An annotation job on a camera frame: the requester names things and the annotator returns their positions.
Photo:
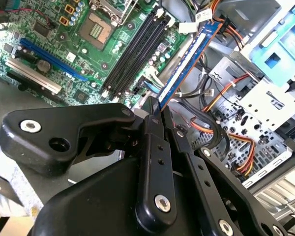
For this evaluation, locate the blue RAM stick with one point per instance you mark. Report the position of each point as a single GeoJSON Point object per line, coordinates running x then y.
{"type": "Point", "coordinates": [189, 64]}

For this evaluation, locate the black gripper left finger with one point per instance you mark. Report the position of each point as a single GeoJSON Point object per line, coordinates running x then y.
{"type": "Point", "coordinates": [157, 172]}

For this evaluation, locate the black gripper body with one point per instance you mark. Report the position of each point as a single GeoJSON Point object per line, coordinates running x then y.
{"type": "Point", "coordinates": [88, 209]}

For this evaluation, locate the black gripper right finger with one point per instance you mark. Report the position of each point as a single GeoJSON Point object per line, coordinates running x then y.
{"type": "Point", "coordinates": [218, 177]}

